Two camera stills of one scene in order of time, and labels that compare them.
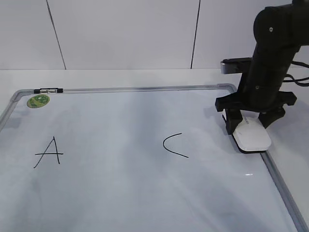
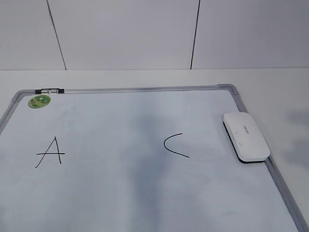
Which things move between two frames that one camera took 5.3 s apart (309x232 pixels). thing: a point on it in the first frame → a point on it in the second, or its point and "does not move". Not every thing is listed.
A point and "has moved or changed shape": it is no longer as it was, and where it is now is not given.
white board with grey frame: [157, 158] does not move
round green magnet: [37, 101] does not move
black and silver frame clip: [48, 90] does not move
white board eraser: [250, 135] has moved or changed shape
